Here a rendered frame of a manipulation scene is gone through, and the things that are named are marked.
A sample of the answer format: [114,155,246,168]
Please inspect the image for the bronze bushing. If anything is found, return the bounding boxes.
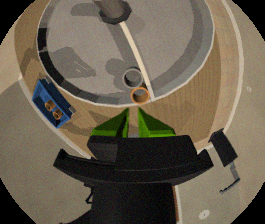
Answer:
[53,108,63,119]
[131,82,150,104]
[45,99,56,111]

